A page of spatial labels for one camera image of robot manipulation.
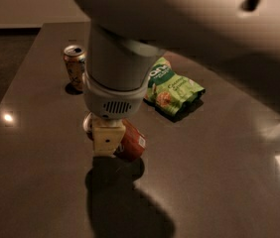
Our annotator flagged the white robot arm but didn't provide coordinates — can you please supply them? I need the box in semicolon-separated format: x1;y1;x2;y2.
73;0;280;156

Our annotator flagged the red coke can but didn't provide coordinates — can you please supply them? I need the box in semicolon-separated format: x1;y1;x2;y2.
82;113;146;162

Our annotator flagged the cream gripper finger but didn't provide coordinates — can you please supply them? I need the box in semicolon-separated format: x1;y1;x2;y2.
91;115;126;157

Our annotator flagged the gold silver soda can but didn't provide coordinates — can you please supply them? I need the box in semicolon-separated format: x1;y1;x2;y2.
64;45;86;91

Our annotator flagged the green snack bag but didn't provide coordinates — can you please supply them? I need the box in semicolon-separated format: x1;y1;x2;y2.
144;58;206;117

